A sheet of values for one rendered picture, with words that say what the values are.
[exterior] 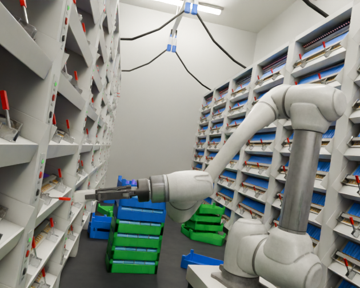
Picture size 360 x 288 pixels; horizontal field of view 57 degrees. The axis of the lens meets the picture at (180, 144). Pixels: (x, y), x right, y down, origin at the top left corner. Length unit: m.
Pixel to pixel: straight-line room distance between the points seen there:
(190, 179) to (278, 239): 0.42
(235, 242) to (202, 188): 0.40
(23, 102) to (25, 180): 0.18
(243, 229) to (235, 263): 0.14
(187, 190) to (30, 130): 0.50
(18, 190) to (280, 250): 0.88
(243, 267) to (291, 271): 0.22
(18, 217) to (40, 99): 0.28
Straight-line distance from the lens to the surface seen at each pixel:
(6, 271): 0.90
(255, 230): 1.39
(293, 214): 1.28
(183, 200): 1.08
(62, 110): 1.54
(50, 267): 1.63
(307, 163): 1.27
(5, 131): 0.68
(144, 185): 1.06
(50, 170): 1.54
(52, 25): 0.87
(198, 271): 1.55
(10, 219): 0.86
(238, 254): 1.40
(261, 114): 1.30
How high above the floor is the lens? 0.76
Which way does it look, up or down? 2 degrees up
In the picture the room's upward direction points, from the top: 9 degrees clockwise
